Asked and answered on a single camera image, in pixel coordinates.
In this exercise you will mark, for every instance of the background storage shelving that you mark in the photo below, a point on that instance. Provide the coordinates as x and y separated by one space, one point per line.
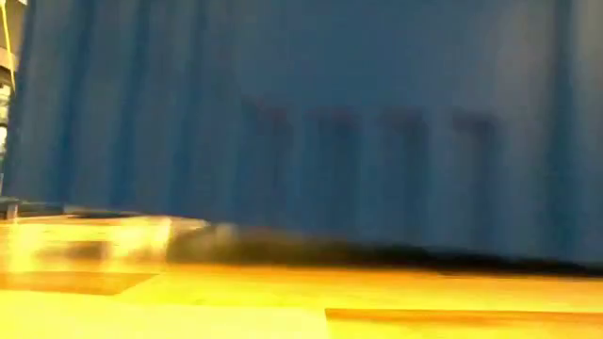
7 117

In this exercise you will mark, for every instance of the blue plastic bin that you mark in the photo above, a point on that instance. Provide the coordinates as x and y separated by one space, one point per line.
330 117

